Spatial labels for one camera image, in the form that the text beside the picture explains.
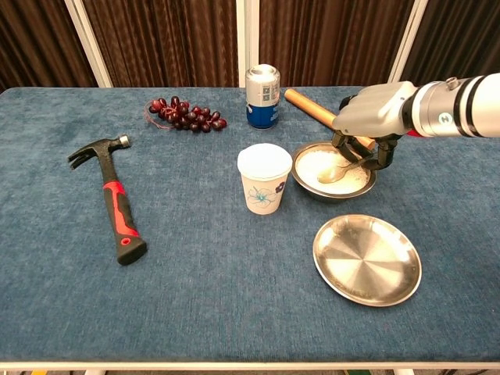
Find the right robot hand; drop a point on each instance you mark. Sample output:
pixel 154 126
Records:
pixel 371 109

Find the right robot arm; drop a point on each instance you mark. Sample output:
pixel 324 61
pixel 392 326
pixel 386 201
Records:
pixel 457 105

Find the metal bowl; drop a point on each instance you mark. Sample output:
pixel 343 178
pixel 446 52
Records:
pixel 332 195

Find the white flowered paper cup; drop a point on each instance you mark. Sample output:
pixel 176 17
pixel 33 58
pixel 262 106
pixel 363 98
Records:
pixel 263 183

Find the metal plate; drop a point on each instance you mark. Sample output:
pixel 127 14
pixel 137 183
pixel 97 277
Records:
pixel 367 261

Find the wooden rod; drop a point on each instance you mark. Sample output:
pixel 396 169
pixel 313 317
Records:
pixel 308 104

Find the brown pleated screen panel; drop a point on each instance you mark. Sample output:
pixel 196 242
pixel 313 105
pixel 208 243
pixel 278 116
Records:
pixel 328 39
pixel 457 35
pixel 164 39
pixel 35 39

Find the silver blue drink can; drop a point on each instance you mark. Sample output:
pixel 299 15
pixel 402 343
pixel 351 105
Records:
pixel 262 97

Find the dark red grape bunch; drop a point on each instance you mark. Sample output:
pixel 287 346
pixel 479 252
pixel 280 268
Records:
pixel 187 115

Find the blue table mat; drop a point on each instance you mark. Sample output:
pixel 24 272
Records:
pixel 195 273

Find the red black claw hammer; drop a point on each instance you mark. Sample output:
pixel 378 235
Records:
pixel 117 203

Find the white screen frame post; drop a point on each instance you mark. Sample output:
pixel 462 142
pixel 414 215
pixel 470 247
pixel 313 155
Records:
pixel 90 43
pixel 248 35
pixel 408 39

